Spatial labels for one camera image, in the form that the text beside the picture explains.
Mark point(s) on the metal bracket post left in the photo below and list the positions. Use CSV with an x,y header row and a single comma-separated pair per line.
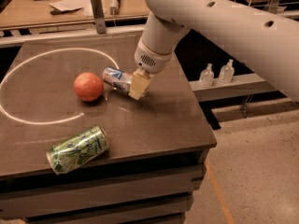
x,y
98,14

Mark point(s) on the dark wooden drawer cabinet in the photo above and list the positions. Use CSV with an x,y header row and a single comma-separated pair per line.
x,y
102,192

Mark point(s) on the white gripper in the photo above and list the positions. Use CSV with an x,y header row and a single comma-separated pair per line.
x,y
151,60

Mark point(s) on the clear sanitizer bottle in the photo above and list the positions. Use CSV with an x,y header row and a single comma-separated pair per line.
x,y
227,72
207,76

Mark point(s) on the white paper sheets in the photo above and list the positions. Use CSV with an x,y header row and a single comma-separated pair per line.
x,y
65,6

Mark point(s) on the red apple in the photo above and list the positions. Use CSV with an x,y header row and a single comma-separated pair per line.
x,y
88,86

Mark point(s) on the red bull can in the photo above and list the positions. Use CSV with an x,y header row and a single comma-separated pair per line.
x,y
117,78

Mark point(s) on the green soda can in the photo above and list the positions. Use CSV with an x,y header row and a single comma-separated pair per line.
x,y
75,151

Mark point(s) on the clear sanitizer bottle right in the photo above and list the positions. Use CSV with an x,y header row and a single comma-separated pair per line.
x,y
227,72

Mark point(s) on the clear sanitizer bottle left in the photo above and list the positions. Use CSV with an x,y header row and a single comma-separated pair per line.
x,y
207,76

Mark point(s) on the grey metal shelf rail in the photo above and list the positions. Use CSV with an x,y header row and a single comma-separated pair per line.
x,y
239,86

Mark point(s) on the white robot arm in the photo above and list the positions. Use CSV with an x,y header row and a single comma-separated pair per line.
x,y
267,43

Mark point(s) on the grey handheld tool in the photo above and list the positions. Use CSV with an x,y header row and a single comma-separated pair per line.
x,y
114,7

